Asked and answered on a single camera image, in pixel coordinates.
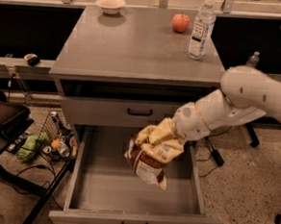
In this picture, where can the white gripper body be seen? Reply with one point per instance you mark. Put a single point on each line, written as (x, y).
(188, 121)

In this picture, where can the brown chip bag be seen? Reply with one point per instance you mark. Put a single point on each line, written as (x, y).
(148, 161)

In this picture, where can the yellow chip bag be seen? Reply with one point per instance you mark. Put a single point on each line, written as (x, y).
(161, 142)

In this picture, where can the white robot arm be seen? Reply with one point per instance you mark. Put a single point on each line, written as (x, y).
(245, 94)

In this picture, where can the grey drawer cabinet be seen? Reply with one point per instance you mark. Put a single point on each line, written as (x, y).
(133, 56)

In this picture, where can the open grey bottom drawer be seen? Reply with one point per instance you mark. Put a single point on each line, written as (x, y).
(105, 190)

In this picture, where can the closed grey upper drawer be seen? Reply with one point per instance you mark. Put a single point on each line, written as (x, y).
(115, 112)

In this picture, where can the green bag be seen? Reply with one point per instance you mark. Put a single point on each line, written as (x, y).
(32, 145)

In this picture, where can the black power adapter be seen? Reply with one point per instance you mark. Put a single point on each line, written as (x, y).
(217, 157)

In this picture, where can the large clear water bottle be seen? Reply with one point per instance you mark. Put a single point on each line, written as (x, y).
(202, 30)

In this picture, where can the small clear water bottle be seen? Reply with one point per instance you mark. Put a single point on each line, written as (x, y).
(253, 60)

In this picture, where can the red apple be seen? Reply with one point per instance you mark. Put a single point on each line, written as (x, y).
(180, 22)

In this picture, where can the silver soda can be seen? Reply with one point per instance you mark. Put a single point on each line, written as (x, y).
(64, 150)

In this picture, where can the white bowl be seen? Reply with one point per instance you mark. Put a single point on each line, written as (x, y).
(110, 6)

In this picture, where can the black side table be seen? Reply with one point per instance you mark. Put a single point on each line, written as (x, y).
(44, 193)

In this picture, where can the black tape measure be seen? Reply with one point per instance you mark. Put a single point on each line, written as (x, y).
(32, 59)

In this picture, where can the wire basket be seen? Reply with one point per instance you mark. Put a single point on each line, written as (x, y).
(58, 131)

